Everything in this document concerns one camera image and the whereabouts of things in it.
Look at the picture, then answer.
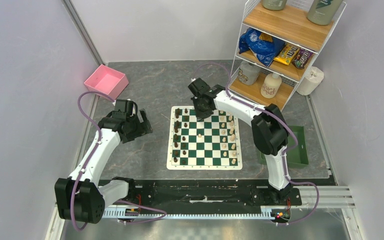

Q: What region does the pink plastic bin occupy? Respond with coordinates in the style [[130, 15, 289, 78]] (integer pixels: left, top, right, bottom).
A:
[[83, 64, 129, 100]]

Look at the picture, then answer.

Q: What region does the grey jar with lettering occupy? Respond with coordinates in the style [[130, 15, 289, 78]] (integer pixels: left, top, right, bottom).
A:
[[237, 60, 261, 86]]

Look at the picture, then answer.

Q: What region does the green bottle top left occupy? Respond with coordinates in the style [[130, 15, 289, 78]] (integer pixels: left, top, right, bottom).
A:
[[262, 0, 287, 11]]

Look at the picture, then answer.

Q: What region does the white wire wooden shelf rack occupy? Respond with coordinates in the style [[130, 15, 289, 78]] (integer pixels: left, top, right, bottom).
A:
[[229, 0, 347, 109]]

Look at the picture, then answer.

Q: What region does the green white chess mat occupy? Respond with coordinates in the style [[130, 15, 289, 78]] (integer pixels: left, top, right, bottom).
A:
[[166, 106, 243, 171]]

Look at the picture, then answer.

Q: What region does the dark chess rook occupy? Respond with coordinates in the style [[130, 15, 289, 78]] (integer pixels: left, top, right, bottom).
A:
[[175, 108, 182, 116]]

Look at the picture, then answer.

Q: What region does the brown candy bag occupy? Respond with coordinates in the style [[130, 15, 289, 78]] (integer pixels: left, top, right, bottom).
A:
[[292, 48, 314, 70]]

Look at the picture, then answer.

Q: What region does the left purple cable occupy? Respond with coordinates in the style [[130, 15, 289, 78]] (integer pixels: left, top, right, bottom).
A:
[[70, 91, 168, 233]]

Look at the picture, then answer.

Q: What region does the yellow candy bag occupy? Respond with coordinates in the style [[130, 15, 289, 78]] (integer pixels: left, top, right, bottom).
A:
[[273, 43, 301, 66]]

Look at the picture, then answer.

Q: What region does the green bottle top right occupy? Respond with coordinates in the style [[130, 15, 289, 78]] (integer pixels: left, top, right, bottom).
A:
[[307, 0, 343, 26]]

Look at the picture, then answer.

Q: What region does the purple cable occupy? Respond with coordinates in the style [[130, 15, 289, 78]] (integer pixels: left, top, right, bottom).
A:
[[70, 91, 168, 233], [193, 62, 320, 226]]

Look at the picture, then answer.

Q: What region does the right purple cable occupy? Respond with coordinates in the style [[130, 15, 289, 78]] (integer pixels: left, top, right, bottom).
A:
[[193, 62, 320, 226]]

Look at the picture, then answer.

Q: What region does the green bottle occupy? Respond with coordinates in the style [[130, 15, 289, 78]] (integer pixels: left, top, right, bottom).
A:
[[262, 0, 287, 11], [307, 0, 343, 26]]

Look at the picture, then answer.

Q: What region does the white paper towel roll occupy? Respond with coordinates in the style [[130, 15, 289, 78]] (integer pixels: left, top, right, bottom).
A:
[[296, 66, 325, 96]]

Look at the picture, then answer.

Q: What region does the green plastic tray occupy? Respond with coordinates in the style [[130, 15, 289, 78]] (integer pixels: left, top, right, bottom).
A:
[[260, 125, 309, 169]]

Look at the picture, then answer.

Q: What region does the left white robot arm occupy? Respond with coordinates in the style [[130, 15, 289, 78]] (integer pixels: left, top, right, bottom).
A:
[[54, 99, 153, 224]]

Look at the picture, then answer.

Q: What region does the cream soap bottle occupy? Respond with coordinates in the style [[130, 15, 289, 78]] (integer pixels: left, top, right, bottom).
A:
[[260, 73, 282, 99]]

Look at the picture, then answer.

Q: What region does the blue snack bag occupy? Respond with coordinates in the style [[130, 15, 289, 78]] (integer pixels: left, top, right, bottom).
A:
[[238, 27, 286, 67]]

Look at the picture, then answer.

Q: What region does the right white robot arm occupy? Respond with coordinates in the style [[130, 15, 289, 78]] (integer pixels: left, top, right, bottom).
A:
[[188, 78, 292, 205]]

